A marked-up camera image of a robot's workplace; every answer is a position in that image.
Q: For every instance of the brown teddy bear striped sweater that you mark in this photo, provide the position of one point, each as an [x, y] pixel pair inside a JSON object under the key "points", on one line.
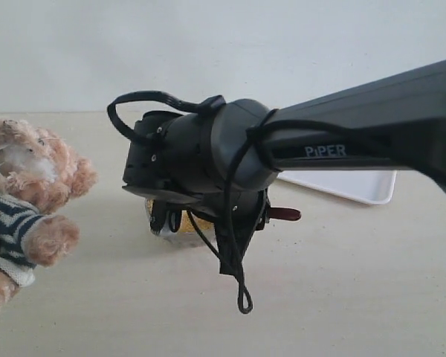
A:
{"points": [[39, 174]]}

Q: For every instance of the dark red wooden spoon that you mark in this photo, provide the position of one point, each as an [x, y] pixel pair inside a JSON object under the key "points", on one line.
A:
{"points": [[287, 214]]}

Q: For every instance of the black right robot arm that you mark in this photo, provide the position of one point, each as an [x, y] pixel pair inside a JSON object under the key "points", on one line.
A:
{"points": [[397, 123]]}

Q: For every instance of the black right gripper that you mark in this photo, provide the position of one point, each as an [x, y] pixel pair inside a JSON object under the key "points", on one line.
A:
{"points": [[194, 162]]}

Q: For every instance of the steel bowl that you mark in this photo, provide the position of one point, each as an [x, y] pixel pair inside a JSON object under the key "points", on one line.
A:
{"points": [[183, 240]]}

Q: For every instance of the yellow millet grains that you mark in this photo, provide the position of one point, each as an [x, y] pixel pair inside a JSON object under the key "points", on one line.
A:
{"points": [[186, 226]]}

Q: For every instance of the white rectangular plastic tray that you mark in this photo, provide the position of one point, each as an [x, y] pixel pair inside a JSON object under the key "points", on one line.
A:
{"points": [[369, 187]]}

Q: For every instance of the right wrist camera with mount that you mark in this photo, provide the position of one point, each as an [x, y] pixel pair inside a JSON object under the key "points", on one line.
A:
{"points": [[234, 229]]}

